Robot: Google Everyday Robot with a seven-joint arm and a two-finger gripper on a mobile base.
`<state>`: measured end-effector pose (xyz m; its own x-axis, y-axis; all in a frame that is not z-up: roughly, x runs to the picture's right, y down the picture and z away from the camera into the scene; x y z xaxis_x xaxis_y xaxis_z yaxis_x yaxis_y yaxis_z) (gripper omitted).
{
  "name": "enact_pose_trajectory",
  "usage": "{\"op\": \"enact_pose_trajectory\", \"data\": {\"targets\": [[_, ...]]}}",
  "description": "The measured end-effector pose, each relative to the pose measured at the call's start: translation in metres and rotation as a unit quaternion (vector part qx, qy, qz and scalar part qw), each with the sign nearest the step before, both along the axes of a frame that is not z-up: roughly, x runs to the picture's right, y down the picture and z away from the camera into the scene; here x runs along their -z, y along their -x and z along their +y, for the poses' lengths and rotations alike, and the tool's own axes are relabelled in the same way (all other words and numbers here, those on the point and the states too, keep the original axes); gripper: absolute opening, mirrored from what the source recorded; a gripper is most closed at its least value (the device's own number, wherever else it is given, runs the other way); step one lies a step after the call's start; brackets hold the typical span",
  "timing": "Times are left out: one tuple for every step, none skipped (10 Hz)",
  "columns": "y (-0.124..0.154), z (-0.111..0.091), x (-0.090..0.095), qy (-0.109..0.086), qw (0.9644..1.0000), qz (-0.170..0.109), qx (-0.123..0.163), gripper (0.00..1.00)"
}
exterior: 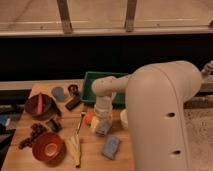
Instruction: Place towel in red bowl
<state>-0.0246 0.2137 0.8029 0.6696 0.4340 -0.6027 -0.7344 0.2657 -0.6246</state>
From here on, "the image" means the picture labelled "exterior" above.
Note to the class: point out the white paper cup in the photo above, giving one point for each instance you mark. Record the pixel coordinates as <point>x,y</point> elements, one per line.
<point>124,120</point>

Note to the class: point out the dark maroon bowl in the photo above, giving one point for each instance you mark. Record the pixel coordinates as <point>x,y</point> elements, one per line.
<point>48,104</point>

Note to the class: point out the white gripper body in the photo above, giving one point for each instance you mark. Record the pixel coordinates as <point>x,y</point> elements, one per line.
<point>103,107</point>

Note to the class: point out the orange carrot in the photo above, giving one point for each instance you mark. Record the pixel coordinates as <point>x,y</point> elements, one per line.
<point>40,104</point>

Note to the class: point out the blue sponge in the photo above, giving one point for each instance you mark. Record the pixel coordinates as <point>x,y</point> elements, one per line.
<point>111,147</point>

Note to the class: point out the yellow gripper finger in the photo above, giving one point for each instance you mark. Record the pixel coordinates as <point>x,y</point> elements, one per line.
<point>94,124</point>

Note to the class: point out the small dark round cup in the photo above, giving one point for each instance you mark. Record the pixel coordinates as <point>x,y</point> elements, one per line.
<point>73,89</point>

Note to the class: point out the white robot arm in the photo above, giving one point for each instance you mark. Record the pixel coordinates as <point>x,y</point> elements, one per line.
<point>154,97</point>

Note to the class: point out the green plastic tray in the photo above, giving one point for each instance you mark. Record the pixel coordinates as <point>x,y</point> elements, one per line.
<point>101,84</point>

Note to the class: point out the black rectangular block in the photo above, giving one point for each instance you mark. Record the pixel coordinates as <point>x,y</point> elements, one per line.
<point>73,103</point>

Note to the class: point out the dark grape bunch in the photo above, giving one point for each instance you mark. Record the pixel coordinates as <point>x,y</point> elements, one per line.
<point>37,130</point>

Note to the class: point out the grey blue cup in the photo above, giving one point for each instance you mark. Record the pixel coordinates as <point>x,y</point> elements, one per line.
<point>58,93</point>

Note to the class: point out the red bowl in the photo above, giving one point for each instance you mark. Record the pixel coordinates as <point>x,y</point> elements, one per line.
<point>47,147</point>

